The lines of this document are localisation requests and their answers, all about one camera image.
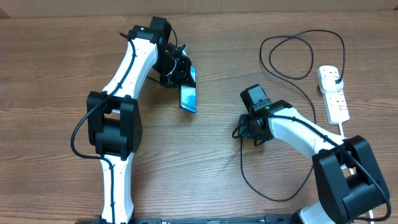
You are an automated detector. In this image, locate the blue Samsung Galaxy smartphone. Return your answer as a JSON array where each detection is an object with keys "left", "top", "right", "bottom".
[{"left": 180, "top": 66, "right": 197, "bottom": 113}]

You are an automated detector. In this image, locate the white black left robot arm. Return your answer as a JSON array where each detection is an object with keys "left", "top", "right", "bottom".
[{"left": 70, "top": 16, "right": 197, "bottom": 223}]

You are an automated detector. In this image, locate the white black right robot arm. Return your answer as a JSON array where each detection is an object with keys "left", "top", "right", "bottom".
[{"left": 232, "top": 84, "right": 392, "bottom": 223}]

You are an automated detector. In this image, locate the white charger plug adapter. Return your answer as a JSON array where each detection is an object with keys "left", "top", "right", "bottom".
[{"left": 319, "top": 77, "right": 344, "bottom": 93}]

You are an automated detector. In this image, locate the white power extension strip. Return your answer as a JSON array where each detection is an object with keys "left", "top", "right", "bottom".
[{"left": 317, "top": 65, "right": 349, "bottom": 124}]

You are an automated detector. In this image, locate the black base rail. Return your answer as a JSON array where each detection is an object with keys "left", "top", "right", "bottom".
[{"left": 74, "top": 213, "right": 299, "bottom": 224}]

